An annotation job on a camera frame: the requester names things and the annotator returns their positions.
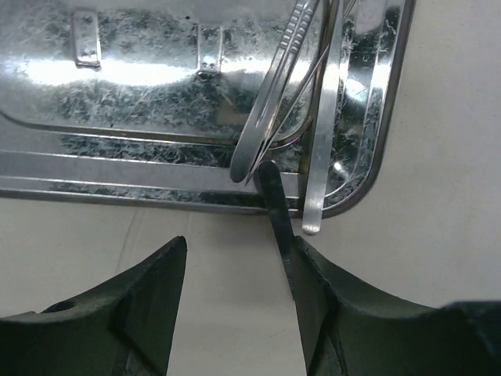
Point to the steel scalpel handle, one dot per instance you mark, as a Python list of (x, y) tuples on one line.
[(276, 203), (323, 126)]

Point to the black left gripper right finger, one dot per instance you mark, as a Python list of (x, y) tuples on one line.
[(349, 327)]

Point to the beige cloth wrap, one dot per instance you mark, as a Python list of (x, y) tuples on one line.
[(428, 231)]

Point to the blunt steel tweezers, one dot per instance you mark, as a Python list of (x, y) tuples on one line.
[(266, 106)]

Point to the steel instrument tray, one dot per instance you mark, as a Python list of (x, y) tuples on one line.
[(143, 102)]

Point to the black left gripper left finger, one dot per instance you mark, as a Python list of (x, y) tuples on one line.
[(123, 326)]

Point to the thin pointed steel tweezers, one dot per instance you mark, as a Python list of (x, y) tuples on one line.
[(312, 72)]

